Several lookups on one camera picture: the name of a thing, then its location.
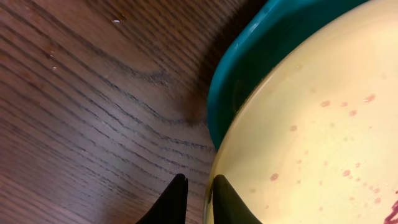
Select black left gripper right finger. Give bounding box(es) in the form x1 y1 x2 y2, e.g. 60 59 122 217
212 174 261 224

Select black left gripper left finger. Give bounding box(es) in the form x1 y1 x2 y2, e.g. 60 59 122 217
137 174 188 224

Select yellow plate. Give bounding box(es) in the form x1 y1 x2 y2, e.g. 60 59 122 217
204 0 397 224

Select teal plastic tray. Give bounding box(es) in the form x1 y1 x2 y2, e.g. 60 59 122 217
207 0 366 149

